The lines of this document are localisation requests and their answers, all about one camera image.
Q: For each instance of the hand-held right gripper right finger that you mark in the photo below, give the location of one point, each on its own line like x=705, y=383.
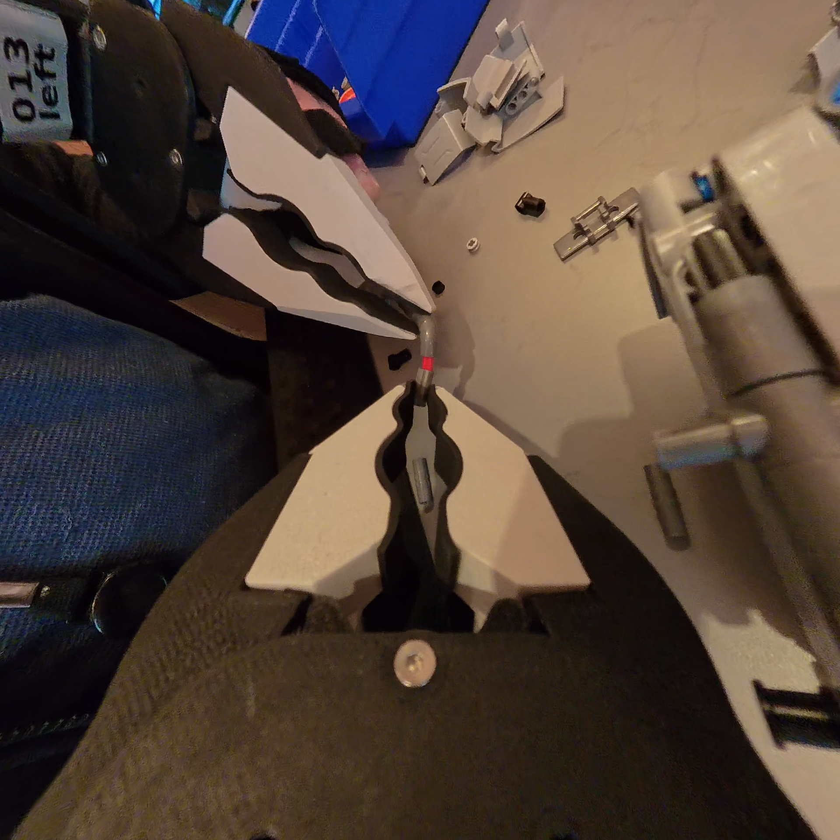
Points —
x=518, y=525

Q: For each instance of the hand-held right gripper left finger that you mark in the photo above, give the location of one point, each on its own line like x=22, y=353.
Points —
x=315, y=518

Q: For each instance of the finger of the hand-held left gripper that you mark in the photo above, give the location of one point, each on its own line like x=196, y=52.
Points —
x=262, y=275
x=308, y=190

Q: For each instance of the grey bent brick tube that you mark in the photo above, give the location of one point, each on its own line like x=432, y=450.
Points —
x=425, y=348

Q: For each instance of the grey brick model orange gear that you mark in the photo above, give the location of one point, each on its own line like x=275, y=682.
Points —
x=774, y=216

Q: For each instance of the grey track link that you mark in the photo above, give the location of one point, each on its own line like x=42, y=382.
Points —
x=577, y=246

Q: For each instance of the person's left hand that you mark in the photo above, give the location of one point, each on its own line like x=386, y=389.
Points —
x=315, y=95

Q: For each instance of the wooden panel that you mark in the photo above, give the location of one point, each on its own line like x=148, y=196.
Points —
x=229, y=321

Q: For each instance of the black perforated pad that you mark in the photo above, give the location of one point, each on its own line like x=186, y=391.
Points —
x=315, y=394

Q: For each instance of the grey curved brick panel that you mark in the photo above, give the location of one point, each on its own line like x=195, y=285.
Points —
x=443, y=148

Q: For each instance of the dark grey brick axle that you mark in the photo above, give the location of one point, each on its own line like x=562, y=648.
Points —
x=666, y=505

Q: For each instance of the blue plastic bin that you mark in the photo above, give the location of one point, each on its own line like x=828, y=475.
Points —
x=394, y=65

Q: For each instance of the small grey brick panel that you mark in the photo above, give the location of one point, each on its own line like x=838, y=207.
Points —
x=454, y=92

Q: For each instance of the black brick connector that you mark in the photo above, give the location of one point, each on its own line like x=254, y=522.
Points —
x=530, y=205

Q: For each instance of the grey brick wing assembly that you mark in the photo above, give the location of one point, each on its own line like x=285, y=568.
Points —
x=535, y=111

